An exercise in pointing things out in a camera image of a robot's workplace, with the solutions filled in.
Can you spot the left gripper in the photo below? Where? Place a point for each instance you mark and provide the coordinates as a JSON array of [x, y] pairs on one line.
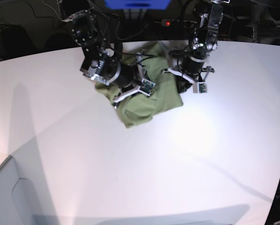
[[188, 70]]

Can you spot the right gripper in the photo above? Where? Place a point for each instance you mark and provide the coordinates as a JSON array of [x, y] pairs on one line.
[[128, 78]]

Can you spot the green T-shirt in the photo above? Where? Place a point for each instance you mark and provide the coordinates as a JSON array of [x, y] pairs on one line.
[[139, 108]]

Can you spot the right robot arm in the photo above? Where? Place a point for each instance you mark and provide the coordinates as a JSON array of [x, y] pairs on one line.
[[103, 63]]

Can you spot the black power strip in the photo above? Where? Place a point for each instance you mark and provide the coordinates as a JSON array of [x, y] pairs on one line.
[[177, 23]]

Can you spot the blue box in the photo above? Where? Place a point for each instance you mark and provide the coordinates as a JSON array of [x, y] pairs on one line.
[[137, 4]]

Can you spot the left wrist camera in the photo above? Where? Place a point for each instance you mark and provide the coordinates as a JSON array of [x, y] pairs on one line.
[[200, 87]]

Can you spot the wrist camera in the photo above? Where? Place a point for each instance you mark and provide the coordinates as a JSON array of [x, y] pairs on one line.
[[147, 87], [200, 87]]

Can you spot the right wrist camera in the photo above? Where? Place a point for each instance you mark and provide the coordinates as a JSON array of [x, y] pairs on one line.
[[147, 87]]

